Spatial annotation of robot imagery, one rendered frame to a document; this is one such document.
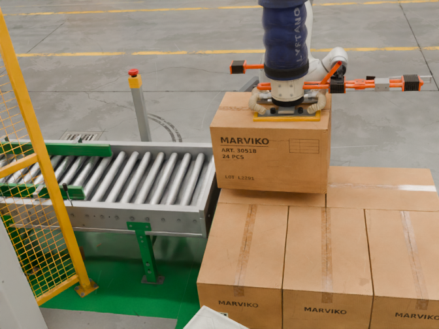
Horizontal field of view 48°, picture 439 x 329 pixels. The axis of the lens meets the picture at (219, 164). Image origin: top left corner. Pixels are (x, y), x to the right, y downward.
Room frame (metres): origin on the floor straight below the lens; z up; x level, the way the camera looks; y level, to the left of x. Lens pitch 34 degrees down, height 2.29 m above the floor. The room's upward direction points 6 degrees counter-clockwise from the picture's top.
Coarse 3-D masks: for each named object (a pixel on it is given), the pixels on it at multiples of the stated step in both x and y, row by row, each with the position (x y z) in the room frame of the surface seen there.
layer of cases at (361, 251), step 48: (240, 192) 2.28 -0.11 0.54; (288, 192) 2.24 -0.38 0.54; (336, 192) 2.19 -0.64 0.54; (384, 192) 2.15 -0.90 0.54; (432, 192) 2.11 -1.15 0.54; (240, 240) 1.88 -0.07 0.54; (288, 240) 1.84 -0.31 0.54; (336, 240) 1.81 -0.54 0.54; (384, 240) 1.78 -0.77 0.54; (432, 240) 1.75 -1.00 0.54; (240, 288) 1.58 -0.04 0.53; (288, 288) 1.54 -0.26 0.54; (336, 288) 1.51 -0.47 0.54; (384, 288) 1.48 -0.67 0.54; (432, 288) 1.46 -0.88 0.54
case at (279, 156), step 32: (224, 96) 2.57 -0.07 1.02; (224, 128) 2.22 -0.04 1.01; (256, 128) 2.17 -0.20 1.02; (288, 128) 2.13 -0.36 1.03; (320, 128) 2.09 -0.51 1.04; (224, 160) 2.22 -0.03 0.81; (256, 160) 2.17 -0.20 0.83; (288, 160) 2.13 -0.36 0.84; (320, 160) 2.08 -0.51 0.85; (320, 192) 2.08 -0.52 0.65
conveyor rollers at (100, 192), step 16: (64, 160) 2.81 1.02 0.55; (80, 160) 2.79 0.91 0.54; (96, 160) 2.80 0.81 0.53; (144, 160) 2.71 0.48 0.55; (160, 160) 2.70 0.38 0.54; (176, 160) 2.71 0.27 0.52; (16, 176) 2.68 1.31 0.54; (32, 176) 2.67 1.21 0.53; (80, 176) 2.59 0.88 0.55; (96, 176) 2.58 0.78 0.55; (112, 176) 2.58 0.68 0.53; (128, 176) 2.59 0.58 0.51; (176, 176) 2.49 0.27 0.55; (192, 176) 2.47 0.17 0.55; (208, 176) 2.46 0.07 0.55; (96, 192) 2.41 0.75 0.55; (112, 192) 2.39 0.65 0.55; (128, 192) 2.38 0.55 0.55; (144, 192) 2.37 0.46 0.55; (160, 192) 2.36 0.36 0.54; (176, 192) 2.35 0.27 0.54; (192, 192) 2.34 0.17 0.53
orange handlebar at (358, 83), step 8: (256, 64) 2.64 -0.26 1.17; (352, 80) 2.27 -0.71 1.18; (360, 80) 2.25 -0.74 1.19; (368, 80) 2.25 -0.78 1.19; (392, 80) 2.22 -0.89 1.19; (400, 80) 2.21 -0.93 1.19; (264, 88) 2.33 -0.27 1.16; (304, 88) 2.28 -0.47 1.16; (312, 88) 2.27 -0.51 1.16; (320, 88) 2.26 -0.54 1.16; (328, 88) 2.25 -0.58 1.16; (360, 88) 2.22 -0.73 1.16
